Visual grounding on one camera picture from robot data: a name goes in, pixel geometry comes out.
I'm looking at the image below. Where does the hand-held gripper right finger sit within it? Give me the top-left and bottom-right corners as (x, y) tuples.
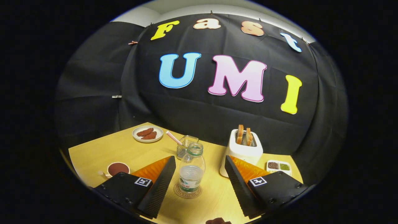
(224, 155), (309, 219)

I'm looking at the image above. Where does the wire mesh holder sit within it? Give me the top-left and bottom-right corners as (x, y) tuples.
(177, 135), (199, 160)

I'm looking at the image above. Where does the red striped straw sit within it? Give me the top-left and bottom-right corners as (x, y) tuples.
(166, 131), (184, 147)

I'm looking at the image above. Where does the cream cup with wooden handle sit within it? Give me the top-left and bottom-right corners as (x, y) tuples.
(98, 162), (131, 179)

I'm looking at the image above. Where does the wooden table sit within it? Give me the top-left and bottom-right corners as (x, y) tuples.
(68, 122), (303, 224)

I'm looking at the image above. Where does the round cork coaster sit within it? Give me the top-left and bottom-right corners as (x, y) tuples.
(174, 183), (202, 199)

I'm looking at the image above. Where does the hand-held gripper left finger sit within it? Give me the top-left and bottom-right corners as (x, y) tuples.
(93, 156), (176, 219)

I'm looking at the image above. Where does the white divided grain dish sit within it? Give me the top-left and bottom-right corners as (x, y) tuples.
(266, 160), (292, 176)

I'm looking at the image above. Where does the white round plate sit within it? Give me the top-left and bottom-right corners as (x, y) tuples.
(132, 125), (164, 143)

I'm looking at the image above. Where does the black backdrop cloth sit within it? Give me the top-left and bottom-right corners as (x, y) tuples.
(54, 13), (348, 187)

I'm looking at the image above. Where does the clear plastic juice bottle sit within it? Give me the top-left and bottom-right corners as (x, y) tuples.
(179, 142), (206, 195)

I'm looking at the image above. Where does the white toaster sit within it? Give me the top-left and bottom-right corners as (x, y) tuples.
(219, 129), (263, 178)

